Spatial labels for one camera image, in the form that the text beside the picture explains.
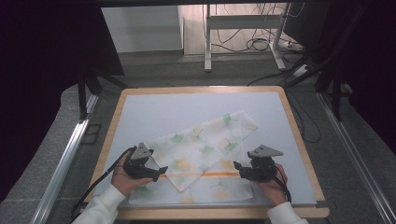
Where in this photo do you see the thin black floor cable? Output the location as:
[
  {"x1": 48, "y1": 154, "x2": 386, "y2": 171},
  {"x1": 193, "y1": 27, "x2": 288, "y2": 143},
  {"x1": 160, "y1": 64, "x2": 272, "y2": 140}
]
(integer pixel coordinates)
[{"x1": 287, "y1": 89, "x2": 322, "y2": 145}]

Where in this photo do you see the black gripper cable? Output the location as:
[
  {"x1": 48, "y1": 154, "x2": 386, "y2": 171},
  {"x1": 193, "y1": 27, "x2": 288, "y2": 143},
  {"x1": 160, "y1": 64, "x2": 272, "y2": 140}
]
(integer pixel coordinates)
[
  {"x1": 273, "y1": 167, "x2": 293, "y2": 203},
  {"x1": 70, "y1": 146, "x2": 137, "y2": 219}
]

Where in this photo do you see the white metal desk frame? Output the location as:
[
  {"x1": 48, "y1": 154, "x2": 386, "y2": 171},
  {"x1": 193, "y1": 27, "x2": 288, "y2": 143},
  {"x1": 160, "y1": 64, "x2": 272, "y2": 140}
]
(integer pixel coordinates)
[{"x1": 203, "y1": 3, "x2": 288, "y2": 74}]

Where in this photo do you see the person's right hand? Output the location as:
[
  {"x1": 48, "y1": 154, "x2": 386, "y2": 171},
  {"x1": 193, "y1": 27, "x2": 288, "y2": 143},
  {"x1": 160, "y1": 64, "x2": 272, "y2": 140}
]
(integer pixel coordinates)
[{"x1": 252, "y1": 163, "x2": 290, "y2": 207}]

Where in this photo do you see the black metal stand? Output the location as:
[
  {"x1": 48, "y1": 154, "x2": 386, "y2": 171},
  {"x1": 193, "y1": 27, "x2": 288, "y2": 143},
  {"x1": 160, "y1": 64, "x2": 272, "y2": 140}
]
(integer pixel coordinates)
[
  {"x1": 77, "y1": 70, "x2": 129, "y2": 121},
  {"x1": 283, "y1": 3, "x2": 369, "y2": 123}
]

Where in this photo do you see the tangle of black floor cables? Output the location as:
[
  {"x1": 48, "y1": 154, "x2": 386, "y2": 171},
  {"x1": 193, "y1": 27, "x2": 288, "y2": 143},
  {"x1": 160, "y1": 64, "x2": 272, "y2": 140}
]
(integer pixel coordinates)
[{"x1": 210, "y1": 3, "x2": 306, "y2": 54}]

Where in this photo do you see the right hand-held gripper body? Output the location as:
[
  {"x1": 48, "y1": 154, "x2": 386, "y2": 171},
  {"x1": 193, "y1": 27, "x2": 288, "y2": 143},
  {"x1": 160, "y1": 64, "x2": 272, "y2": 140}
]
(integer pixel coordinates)
[{"x1": 247, "y1": 144, "x2": 285, "y2": 183}]

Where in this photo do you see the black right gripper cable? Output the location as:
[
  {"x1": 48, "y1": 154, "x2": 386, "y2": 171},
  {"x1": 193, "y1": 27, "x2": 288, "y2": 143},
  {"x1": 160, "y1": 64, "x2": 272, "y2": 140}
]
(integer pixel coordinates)
[{"x1": 273, "y1": 167, "x2": 293, "y2": 203}]

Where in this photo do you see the dark curtain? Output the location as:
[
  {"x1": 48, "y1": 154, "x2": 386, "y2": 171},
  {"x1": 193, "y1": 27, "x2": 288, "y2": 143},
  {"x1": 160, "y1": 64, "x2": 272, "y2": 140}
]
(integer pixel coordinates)
[
  {"x1": 0, "y1": 0, "x2": 125, "y2": 202},
  {"x1": 323, "y1": 0, "x2": 396, "y2": 157}
]

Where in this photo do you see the white leaf-print cloth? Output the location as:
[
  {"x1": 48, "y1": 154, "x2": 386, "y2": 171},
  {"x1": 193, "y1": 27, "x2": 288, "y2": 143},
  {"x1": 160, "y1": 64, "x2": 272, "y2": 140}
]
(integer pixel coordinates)
[{"x1": 128, "y1": 109, "x2": 260, "y2": 206}]

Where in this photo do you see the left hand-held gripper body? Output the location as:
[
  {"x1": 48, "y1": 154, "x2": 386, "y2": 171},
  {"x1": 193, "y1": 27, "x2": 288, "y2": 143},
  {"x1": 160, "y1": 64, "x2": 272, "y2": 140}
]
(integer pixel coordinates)
[{"x1": 123, "y1": 142, "x2": 157, "y2": 180}]

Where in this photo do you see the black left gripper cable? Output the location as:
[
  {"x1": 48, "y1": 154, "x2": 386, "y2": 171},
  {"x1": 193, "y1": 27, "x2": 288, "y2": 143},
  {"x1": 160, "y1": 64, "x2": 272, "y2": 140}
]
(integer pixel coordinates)
[{"x1": 70, "y1": 146, "x2": 137, "y2": 219}]

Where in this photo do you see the person's left hand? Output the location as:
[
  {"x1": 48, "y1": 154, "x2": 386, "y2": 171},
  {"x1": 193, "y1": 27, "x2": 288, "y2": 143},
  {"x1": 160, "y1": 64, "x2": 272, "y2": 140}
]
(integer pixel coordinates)
[{"x1": 110, "y1": 151, "x2": 148, "y2": 197}]

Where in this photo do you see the wooden framed work board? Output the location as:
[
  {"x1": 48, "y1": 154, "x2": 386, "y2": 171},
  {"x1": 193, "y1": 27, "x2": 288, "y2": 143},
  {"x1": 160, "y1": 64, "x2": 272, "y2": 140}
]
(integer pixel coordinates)
[{"x1": 92, "y1": 91, "x2": 318, "y2": 208}]

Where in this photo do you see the dark floor grille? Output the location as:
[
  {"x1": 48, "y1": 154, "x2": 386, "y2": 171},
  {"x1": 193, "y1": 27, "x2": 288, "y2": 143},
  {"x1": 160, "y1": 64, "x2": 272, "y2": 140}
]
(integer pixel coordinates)
[{"x1": 80, "y1": 123, "x2": 103, "y2": 146}]

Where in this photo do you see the white power strip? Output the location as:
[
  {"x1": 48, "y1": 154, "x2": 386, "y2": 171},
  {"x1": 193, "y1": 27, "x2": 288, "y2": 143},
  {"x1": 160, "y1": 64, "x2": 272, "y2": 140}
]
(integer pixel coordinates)
[{"x1": 292, "y1": 63, "x2": 313, "y2": 78}]

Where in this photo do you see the aluminium rail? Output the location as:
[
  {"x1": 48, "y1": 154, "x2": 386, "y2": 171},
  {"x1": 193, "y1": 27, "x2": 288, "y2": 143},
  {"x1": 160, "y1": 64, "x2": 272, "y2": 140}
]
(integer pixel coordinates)
[
  {"x1": 315, "y1": 91, "x2": 396, "y2": 224},
  {"x1": 30, "y1": 92, "x2": 101, "y2": 224}
]

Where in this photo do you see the white cabinet panel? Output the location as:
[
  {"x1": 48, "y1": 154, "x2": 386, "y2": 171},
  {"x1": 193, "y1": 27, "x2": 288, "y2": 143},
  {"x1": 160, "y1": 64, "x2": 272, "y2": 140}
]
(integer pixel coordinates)
[{"x1": 100, "y1": 5, "x2": 185, "y2": 54}]

